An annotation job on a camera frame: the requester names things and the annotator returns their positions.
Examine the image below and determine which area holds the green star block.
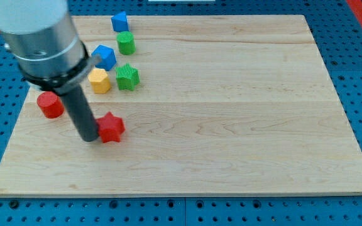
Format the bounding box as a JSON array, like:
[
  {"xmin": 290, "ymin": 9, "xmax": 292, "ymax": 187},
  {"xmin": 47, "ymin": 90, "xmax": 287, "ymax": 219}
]
[{"xmin": 115, "ymin": 63, "xmax": 140, "ymax": 91}]

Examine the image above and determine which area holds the yellow hexagon block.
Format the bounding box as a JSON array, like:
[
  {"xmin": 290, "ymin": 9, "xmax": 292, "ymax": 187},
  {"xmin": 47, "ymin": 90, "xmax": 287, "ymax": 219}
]
[{"xmin": 88, "ymin": 68, "xmax": 111, "ymax": 94}]

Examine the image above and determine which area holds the red star block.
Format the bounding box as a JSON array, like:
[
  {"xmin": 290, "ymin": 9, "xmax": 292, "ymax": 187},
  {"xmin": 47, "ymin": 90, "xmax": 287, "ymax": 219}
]
[{"xmin": 96, "ymin": 112, "xmax": 126, "ymax": 143}]

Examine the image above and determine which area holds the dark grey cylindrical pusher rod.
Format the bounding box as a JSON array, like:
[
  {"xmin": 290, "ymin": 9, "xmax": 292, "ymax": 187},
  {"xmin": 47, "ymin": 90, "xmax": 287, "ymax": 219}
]
[{"xmin": 60, "ymin": 85, "xmax": 99, "ymax": 142}]

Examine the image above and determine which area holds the red cylinder block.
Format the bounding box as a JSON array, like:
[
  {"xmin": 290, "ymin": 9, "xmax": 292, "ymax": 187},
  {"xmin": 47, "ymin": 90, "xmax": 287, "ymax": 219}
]
[{"xmin": 36, "ymin": 92, "xmax": 64, "ymax": 119}]

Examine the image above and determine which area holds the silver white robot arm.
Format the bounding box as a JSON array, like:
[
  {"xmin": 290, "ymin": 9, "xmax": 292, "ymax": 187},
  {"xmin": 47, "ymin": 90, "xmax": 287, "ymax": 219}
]
[{"xmin": 0, "ymin": 0, "xmax": 101, "ymax": 142}]

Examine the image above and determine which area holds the blue triangular prism block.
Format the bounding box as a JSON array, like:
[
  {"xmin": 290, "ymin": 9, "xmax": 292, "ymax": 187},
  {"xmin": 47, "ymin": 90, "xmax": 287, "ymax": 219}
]
[{"xmin": 111, "ymin": 11, "xmax": 129, "ymax": 32}]

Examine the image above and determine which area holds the blue cube block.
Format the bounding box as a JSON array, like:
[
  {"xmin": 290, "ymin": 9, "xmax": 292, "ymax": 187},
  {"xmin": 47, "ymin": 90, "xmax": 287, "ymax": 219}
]
[{"xmin": 92, "ymin": 45, "xmax": 117, "ymax": 71}]

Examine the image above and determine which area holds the light wooden board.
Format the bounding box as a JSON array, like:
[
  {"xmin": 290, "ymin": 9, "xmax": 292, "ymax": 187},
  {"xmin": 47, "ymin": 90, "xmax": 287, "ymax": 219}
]
[{"xmin": 0, "ymin": 14, "xmax": 362, "ymax": 198}]

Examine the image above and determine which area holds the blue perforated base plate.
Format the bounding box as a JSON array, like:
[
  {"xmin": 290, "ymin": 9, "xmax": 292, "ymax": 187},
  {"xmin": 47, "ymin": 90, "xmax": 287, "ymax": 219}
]
[{"xmin": 0, "ymin": 0, "xmax": 362, "ymax": 225}]

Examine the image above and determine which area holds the green cylinder block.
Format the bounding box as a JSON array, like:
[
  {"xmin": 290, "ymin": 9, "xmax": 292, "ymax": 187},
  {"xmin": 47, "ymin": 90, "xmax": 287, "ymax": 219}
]
[{"xmin": 116, "ymin": 31, "xmax": 136, "ymax": 55}]

